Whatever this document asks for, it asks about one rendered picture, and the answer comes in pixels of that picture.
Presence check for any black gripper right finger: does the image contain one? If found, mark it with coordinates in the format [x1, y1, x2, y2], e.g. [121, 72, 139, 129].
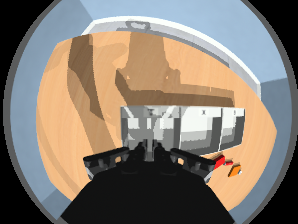
[152, 139, 216, 184]

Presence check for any white three-compartment bin rack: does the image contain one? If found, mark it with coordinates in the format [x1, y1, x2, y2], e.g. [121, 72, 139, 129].
[120, 106, 245, 161]

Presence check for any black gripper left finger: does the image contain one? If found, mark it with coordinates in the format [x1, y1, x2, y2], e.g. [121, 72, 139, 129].
[83, 139, 148, 180]

